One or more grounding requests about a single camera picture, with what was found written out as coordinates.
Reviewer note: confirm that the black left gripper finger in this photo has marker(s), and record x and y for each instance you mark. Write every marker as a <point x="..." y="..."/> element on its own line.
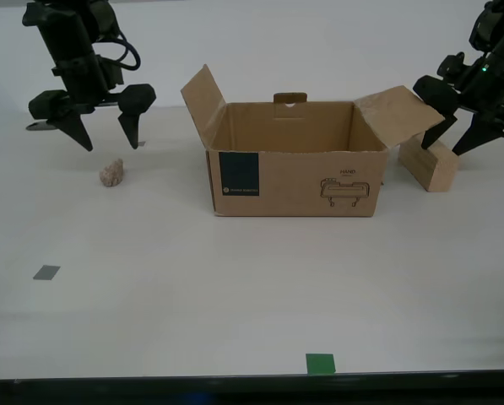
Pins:
<point x="66" y="118"/>
<point x="133" y="105"/>

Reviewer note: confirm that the brown cardboard box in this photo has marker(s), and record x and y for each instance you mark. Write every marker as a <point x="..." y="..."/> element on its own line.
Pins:
<point x="294" y="185"/>

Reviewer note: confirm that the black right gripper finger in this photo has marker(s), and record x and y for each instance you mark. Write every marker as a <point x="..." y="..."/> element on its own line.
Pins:
<point x="437" y="97"/>
<point x="483" y="131"/>

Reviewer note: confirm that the green tape square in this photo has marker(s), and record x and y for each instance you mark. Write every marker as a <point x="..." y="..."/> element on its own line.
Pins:
<point x="320" y="364"/>

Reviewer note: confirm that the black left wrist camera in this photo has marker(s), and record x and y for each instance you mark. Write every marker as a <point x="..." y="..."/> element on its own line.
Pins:
<point x="110" y="73"/>

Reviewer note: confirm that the light wooden block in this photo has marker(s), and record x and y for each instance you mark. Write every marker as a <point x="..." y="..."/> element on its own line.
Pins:
<point x="433" y="169"/>

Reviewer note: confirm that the speckled pink granite rock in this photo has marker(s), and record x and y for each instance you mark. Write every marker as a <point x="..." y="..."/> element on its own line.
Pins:
<point x="112" y="174"/>

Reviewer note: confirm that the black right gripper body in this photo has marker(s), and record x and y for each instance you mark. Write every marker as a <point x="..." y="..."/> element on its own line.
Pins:
<point x="492" y="88"/>

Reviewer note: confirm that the black oval table grommet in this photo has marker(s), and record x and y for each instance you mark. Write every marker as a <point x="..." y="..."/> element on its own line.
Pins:
<point x="40" y="126"/>

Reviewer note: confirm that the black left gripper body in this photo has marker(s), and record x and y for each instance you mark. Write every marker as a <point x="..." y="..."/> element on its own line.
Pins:
<point x="76" y="71"/>

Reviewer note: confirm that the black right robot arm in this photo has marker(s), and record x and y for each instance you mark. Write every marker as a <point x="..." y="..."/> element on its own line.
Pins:
<point x="498" y="21"/>

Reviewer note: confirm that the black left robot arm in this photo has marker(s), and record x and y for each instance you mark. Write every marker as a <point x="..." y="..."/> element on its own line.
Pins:
<point x="57" y="14"/>

